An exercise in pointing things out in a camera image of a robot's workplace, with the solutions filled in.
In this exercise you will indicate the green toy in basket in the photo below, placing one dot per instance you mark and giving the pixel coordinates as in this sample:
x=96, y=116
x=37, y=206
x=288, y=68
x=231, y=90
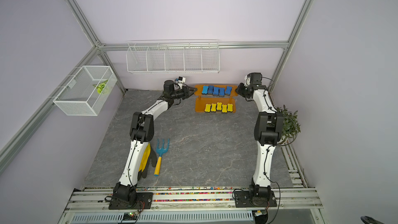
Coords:
x=102, y=88

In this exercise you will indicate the potted green plant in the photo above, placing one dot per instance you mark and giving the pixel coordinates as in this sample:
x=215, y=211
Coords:
x=291, y=126

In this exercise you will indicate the blue whiteboard eraser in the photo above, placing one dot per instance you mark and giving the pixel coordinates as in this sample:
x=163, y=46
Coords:
x=221, y=92
x=205, y=90
x=216, y=91
x=210, y=90
x=228, y=90

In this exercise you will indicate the aluminium rail frame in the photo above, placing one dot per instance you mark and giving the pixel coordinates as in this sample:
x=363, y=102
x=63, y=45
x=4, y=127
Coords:
x=196, y=205

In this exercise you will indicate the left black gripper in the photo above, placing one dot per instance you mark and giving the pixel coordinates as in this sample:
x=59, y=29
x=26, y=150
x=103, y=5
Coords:
x=187, y=92

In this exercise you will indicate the yellow black gardening glove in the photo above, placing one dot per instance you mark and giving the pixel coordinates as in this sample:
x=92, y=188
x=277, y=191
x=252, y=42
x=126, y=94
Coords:
x=148, y=158

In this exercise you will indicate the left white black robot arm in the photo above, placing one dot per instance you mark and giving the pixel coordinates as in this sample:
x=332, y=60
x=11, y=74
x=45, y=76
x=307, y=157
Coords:
x=141, y=133

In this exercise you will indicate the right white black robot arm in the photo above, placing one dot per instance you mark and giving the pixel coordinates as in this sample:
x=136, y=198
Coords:
x=268, y=132

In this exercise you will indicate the orange two-tier wooden shelf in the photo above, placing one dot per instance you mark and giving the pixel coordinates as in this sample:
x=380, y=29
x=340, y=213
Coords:
x=202, y=100

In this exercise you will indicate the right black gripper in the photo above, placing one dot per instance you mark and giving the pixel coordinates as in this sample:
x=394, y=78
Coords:
x=241, y=90

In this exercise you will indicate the yellow whiteboard eraser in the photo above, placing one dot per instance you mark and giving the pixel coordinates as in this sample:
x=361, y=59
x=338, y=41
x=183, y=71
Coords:
x=230, y=108
x=224, y=108
x=207, y=108
x=213, y=107
x=219, y=106

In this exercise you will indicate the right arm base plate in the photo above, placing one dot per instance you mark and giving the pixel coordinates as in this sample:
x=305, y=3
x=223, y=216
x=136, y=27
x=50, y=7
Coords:
x=243, y=199

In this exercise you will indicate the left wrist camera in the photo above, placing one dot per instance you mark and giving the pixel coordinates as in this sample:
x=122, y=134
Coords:
x=180, y=80

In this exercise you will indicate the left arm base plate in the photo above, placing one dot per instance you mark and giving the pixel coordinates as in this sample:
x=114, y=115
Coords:
x=137, y=200

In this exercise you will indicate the long white wire wall basket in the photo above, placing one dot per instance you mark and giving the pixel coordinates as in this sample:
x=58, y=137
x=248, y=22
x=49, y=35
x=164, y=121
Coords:
x=173, y=56

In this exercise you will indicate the white wire side basket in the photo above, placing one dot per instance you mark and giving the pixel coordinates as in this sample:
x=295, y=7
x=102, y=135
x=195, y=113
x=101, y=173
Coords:
x=79, y=97

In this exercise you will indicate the blue yellow garden fork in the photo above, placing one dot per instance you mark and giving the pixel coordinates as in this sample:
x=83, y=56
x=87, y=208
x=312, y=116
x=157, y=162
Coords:
x=161, y=149

